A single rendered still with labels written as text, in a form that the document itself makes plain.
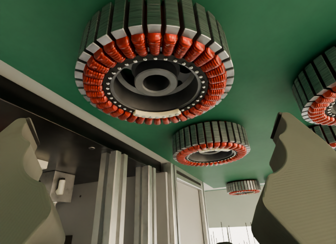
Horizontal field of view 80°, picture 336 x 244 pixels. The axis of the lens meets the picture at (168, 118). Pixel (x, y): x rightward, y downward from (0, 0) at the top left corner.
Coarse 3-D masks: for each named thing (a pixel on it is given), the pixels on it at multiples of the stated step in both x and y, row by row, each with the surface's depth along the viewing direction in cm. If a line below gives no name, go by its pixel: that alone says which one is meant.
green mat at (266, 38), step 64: (0, 0) 12; (64, 0) 12; (128, 0) 12; (192, 0) 12; (256, 0) 13; (320, 0) 13; (64, 64) 17; (256, 64) 18; (128, 128) 28; (256, 128) 30
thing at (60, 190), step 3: (60, 180) 38; (63, 180) 38; (60, 183) 38; (63, 183) 38; (60, 186) 38; (63, 186) 38; (57, 189) 37; (60, 189) 37; (63, 189) 38; (57, 192) 37; (60, 192) 37
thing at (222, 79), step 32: (96, 32) 11; (128, 32) 11; (160, 32) 11; (192, 32) 11; (96, 64) 12; (128, 64) 12; (160, 64) 14; (192, 64) 13; (224, 64) 13; (96, 96) 15; (128, 96) 17; (160, 96) 18; (192, 96) 16; (224, 96) 16
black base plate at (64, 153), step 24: (0, 96) 17; (24, 96) 19; (0, 120) 21; (48, 120) 21; (72, 120) 24; (48, 144) 27; (72, 144) 27; (96, 144) 28; (120, 144) 32; (48, 168) 37; (72, 168) 38; (96, 168) 39
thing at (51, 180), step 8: (40, 176) 39; (48, 176) 38; (56, 176) 38; (64, 176) 40; (72, 176) 42; (48, 184) 38; (56, 184) 38; (72, 184) 41; (48, 192) 37; (64, 192) 39; (56, 200) 37; (64, 200) 39
